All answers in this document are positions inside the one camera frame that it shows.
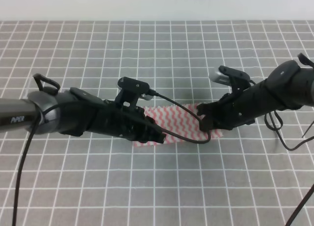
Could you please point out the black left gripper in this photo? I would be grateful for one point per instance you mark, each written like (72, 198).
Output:
(121, 121)

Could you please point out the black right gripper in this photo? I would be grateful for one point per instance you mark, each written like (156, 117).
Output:
(221, 115)

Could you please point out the pink white wavy towel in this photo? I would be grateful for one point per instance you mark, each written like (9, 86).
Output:
(178, 121)

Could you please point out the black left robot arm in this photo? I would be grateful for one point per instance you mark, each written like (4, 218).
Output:
(75, 111)

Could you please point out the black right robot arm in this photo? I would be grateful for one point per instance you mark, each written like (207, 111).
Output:
(289, 86)

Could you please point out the grey checked tablecloth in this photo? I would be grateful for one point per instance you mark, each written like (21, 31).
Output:
(244, 178)

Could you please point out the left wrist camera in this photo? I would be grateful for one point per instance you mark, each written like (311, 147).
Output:
(131, 90)

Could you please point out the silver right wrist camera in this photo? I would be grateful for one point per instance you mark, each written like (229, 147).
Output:
(236, 79)

